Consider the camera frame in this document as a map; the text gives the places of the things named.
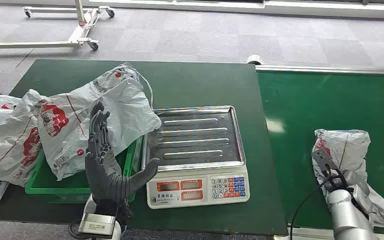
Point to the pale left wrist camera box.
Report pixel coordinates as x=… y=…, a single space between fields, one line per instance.
x=96 y=225

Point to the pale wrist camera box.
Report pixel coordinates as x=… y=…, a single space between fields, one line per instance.
x=321 y=159
x=96 y=225

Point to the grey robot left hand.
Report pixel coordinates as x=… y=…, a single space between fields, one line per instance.
x=104 y=172

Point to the large white red-logo mailer package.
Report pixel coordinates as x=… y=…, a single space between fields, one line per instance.
x=119 y=109

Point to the white wheeled stand frame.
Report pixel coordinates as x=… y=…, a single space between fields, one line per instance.
x=79 y=33

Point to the small grey plastic mailer package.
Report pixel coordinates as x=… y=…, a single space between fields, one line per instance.
x=351 y=149

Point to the green plastic basket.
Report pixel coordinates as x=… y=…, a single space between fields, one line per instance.
x=62 y=188

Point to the green conveyor belt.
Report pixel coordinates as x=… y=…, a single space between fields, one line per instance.
x=311 y=99

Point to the crumpled white red-print mailer package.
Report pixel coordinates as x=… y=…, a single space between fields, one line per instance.
x=6 y=149

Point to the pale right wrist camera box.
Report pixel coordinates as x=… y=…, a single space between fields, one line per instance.
x=321 y=159

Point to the electronic weighing scale steel tray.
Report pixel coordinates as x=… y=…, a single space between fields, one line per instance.
x=195 y=142

